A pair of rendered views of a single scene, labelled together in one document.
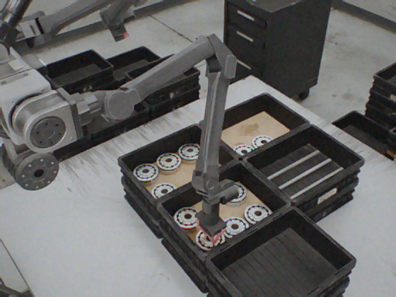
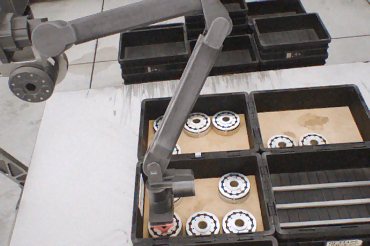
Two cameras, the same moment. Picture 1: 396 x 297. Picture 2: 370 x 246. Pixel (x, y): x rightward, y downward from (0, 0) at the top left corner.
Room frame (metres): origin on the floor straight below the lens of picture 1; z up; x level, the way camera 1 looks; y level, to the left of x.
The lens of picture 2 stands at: (0.58, -0.51, 1.95)
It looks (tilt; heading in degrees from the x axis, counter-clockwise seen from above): 45 degrees down; 38
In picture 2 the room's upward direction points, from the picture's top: 6 degrees counter-clockwise
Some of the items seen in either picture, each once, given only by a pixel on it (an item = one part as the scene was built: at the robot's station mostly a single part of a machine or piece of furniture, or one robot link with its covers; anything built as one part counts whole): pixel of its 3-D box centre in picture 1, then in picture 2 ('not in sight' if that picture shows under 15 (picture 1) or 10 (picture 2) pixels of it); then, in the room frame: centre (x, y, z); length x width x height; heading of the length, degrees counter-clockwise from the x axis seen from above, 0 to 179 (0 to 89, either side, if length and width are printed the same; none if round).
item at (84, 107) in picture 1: (80, 109); (14, 32); (1.03, 0.32, 1.45); 0.09 x 0.08 x 0.12; 38
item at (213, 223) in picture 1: (210, 215); (160, 201); (1.05, -0.03, 1.00); 0.10 x 0.07 x 0.07; 35
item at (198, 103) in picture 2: (178, 170); (197, 135); (1.41, 0.10, 0.87); 0.40 x 0.30 x 0.11; 125
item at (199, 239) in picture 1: (210, 239); (165, 225); (1.05, -0.03, 0.88); 0.10 x 0.10 x 0.01
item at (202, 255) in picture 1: (223, 206); (200, 196); (1.16, -0.08, 0.92); 0.40 x 0.30 x 0.02; 125
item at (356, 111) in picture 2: (253, 133); (309, 127); (1.64, -0.23, 0.87); 0.40 x 0.30 x 0.11; 125
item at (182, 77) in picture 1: (164, 101); (287, 59); (2.61, 0.24, 0.37); 0.40 x 0.30 x 0.45; 128
